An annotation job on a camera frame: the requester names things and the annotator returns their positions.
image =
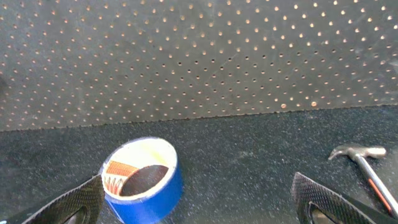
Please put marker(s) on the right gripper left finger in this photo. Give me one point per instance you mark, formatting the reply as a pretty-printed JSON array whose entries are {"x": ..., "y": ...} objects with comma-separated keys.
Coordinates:
[{"x": 84, "y": 199}]

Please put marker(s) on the roll of blue tape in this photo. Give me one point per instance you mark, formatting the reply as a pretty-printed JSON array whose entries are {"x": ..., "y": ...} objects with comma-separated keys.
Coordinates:
[{"x": 152, "y": 202}]

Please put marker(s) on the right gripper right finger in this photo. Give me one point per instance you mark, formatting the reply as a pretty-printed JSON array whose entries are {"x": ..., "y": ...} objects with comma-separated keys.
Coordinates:
[{"x": 314, "y": 194}]

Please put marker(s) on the hammer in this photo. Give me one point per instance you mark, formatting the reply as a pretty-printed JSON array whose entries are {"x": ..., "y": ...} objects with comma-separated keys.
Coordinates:
[{"x": 357, "y": 152}]

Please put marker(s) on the black pegboard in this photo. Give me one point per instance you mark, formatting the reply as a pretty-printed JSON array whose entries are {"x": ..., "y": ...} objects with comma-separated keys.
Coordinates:
[{"x": 186, "y": 62}]

